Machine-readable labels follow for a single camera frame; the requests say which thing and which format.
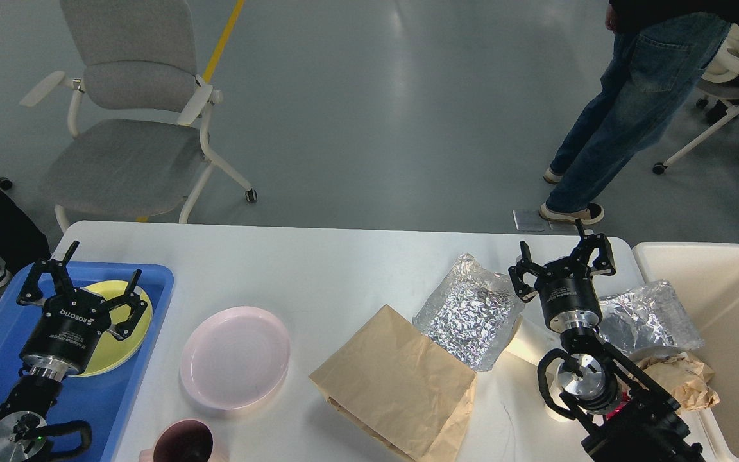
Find beige plastic bin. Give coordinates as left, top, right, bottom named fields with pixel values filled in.
left=633, top=243, right=739, bottom=461

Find brown paper bag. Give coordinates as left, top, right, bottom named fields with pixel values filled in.
left=310, top=305, right=477, bottom=461

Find pink plate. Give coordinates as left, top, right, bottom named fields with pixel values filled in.
left=179, top=306, right=291, bottom=411

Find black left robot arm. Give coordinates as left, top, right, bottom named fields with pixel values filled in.
left=0, top=242, right=148, bottom=461

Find white paper sheet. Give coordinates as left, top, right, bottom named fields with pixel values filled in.
left=505, top=315, right=561, bottom=366

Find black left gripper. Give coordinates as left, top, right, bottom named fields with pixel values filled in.
left=17, top=241, right=149, bottom=377

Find grey office chair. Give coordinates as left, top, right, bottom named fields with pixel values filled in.
left=21, top=1, right=258, bottom=229

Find crumpled brown paper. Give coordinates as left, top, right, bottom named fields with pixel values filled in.
left=637, top=353, right=720, bottom=415

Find blue plastic tray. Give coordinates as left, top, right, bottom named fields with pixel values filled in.
left=0, top=261, right=175, bottom=461

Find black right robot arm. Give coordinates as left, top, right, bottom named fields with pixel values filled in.
left=508, top=219, right=704, bottom=461

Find person in blue jeans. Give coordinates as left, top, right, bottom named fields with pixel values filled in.
left=539, top=1, right=739, bottom=225

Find pink mug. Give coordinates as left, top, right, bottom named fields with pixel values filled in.
left=138, top=419, right=230, bottom=461

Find white office chair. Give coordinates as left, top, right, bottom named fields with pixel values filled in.
left=652, top=24, right=739, bottom=175

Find red item under arm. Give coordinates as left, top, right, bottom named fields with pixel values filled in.
left=603, top=391, right=630, bottom=423

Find silver foil bag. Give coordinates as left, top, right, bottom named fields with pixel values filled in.
left=412, top=253, right=525, bottom=372
left=598, top=280, right=706, bottom=361

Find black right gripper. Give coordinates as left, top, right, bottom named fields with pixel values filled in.
left=509, top=219, right=616, bottom=334

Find yellow plate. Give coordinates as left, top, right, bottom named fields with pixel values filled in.
left=78, top=280, right=153, bottom=377

